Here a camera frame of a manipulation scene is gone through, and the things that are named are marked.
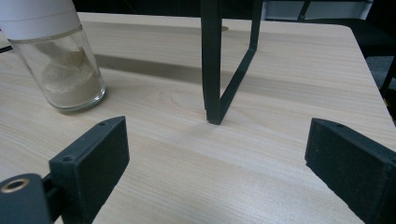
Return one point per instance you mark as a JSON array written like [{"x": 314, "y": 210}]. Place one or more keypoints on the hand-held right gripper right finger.
[{"x": 351, "y": 161}]

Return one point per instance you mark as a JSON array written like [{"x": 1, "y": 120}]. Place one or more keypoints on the black metal shelf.
[{"x": 211, "y": 62}]

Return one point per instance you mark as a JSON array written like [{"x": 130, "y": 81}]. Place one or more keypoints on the white-lidded glass seasoning jar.
[{"x": 62, "y": 77}]

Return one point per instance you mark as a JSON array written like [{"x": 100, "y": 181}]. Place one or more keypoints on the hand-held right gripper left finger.
[{"x": 93, "y": 161}]

